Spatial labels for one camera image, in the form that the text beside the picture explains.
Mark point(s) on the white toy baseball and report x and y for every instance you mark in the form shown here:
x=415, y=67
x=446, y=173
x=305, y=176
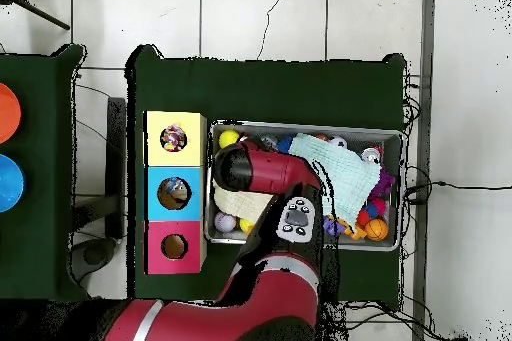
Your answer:
x=225, y=222

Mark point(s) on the grey floor foot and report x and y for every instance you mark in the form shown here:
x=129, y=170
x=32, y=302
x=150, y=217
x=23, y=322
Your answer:
x=94, y=255

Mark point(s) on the dark green table cloth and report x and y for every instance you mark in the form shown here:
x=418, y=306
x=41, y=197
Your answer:
x=264, y=93
x=36, y=237

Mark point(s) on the dark tripod leg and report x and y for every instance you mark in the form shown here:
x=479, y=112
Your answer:
x=40, y=15

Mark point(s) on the orange toy basketball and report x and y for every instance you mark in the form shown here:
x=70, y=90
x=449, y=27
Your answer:
x=376, y=230

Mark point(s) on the orange round bowl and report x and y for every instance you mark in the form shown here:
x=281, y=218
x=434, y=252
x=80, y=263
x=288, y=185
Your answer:
x=8, y=113

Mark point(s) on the red and silver can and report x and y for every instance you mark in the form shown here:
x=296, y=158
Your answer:
x=370, y=154

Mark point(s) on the yellow ball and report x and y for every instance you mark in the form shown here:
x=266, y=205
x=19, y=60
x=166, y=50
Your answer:
x=228, y=139

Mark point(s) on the blue round bowl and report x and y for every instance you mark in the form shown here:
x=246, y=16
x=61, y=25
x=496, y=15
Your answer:
x=8, y=183

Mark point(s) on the purple spiky toy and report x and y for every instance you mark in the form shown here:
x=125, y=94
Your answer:
x=384, y=183

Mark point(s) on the mint waffle cloth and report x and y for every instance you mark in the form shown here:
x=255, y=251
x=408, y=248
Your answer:
x=348, y=177

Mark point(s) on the small polka dot paper ball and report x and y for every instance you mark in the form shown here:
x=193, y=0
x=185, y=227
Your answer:
x=172, y=139

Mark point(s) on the cream waffle cloth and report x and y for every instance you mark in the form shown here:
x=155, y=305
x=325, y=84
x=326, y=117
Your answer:
x=240, y=203

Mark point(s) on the wooden box three round holes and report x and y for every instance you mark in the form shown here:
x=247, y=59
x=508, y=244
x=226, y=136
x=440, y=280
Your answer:
x=156, y=153

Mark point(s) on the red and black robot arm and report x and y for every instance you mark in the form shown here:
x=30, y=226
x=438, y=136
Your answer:
x=272, y=169

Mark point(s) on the small soccer ball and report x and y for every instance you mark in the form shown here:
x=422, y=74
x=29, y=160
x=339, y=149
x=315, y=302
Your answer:
x=338, y=142

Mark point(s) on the black upright panel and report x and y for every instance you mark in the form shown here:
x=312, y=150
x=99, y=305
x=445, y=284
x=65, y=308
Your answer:
x=116, y=165

